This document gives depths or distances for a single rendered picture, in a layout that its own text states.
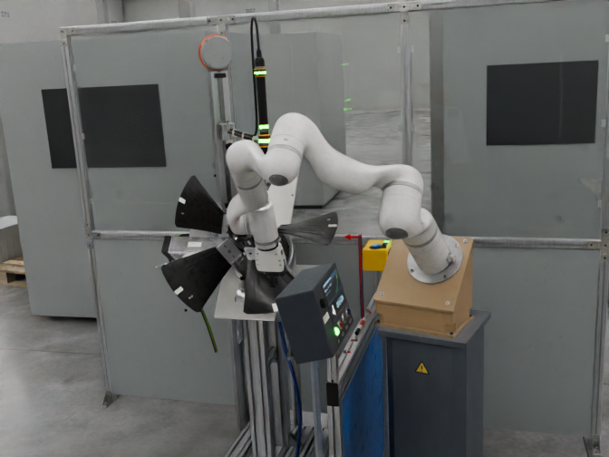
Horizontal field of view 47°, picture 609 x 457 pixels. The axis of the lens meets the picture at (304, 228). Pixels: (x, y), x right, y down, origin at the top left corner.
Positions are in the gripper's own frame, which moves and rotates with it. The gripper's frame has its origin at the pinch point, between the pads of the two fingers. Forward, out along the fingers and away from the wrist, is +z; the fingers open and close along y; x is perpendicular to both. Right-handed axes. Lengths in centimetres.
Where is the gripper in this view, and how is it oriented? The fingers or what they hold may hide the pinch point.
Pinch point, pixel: (274, 281)
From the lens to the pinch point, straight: 249.8
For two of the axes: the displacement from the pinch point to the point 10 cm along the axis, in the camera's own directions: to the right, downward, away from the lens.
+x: -2.4, 5.2, -8.2
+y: -9.6, -0.2, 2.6
